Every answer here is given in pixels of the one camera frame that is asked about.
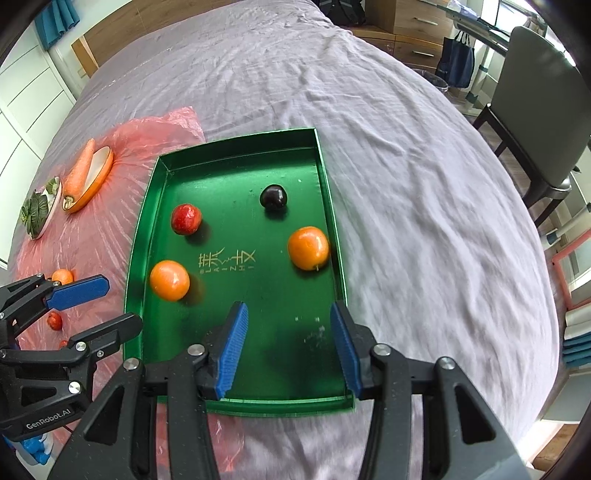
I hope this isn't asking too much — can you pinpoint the green leafy vegetable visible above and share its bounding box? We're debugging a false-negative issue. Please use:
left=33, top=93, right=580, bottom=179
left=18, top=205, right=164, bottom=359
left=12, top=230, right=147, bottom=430
left=20, top=177, right=61, bottom=239

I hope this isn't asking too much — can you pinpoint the orange carrot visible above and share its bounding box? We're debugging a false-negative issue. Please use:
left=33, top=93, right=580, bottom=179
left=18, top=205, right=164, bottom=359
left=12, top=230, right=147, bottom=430
left=62, top=138, right=96, bottom=210

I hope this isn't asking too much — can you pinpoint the dark purple plum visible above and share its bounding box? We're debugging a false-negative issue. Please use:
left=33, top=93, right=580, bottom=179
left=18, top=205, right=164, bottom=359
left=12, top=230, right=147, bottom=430
left=259, top=184, right=287, bottom=212

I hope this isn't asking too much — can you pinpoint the mesh waste bin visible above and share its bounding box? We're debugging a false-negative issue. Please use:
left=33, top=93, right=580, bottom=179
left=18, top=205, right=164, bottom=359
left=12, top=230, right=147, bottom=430
left=415, top=69, right=449, bottom=94

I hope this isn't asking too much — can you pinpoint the grey chair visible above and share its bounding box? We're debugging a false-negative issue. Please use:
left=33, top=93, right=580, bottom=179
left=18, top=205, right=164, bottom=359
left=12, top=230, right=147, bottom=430
left=473, top=26, right=590, bottom=226

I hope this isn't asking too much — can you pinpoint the smooth orange fruit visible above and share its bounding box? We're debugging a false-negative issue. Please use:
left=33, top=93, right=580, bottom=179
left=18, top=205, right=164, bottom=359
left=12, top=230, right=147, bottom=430
left=287, top=226, right=329, bottom=271
left=149, top=260, right=190, bottom=302

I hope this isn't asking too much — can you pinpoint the pink plastic sheet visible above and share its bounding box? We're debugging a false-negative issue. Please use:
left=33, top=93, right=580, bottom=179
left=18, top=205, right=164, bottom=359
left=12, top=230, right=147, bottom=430
left=8, top=106, right=205, bottom=350

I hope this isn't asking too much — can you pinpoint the orange oval dish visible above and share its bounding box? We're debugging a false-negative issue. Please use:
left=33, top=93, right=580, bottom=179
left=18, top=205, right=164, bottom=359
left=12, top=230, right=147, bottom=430
left=62, top=146, right=114, bottom=214

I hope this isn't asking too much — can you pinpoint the green rectangular tray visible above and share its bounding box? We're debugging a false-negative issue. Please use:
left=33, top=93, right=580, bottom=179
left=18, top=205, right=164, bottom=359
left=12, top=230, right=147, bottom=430
left=123, top=128, right=353, bottom=417

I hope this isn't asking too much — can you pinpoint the lilac bed sheet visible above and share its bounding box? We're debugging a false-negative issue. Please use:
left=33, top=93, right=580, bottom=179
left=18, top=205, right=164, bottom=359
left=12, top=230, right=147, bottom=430
left=8, top=0, right=560, bottom=480

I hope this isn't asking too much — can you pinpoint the wooden drawer cabinet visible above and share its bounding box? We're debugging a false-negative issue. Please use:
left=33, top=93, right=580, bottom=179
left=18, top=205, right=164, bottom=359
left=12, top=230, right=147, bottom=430
left=349, top=0, right=453, bottom=73

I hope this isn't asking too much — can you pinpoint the red fruit in tray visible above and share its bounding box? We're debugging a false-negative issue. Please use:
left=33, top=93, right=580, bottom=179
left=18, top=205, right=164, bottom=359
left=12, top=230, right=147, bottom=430
left=170, top=203, right=202, bottom=236

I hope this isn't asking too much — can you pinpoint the glass desk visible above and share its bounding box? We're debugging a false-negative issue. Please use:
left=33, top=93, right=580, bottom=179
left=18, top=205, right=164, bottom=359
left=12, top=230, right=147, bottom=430
left=433, top=1, right=510, bottom=106

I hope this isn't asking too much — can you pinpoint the red wrinkled fruit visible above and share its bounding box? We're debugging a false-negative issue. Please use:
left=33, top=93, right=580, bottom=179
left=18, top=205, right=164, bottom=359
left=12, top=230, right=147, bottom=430
left=47, top=311, right=63, bottom=331

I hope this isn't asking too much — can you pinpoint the wooden headboard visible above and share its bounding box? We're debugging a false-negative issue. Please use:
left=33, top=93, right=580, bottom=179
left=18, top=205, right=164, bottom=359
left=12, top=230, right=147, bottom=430
left=71, top=0, right=232, bottom=77

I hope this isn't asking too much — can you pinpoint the small orange fruit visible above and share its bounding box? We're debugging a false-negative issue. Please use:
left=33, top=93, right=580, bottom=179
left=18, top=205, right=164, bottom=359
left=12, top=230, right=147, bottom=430
left=51, top=269, right=74, bottom=285

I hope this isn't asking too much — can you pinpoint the navy tote bag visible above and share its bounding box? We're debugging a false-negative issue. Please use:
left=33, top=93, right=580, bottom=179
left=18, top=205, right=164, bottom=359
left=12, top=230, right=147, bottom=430
left=436, top=32, right=475, bottom=89

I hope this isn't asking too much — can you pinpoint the black backpack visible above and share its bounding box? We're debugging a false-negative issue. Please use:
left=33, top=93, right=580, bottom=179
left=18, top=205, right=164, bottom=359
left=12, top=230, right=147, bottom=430
left=315, top=0, right=366, bottom=26

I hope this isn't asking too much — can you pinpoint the teal curtain left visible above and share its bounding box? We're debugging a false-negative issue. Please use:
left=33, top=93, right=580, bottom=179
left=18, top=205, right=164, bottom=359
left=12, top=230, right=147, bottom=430
left=34, top=0, right=80, bottom=51

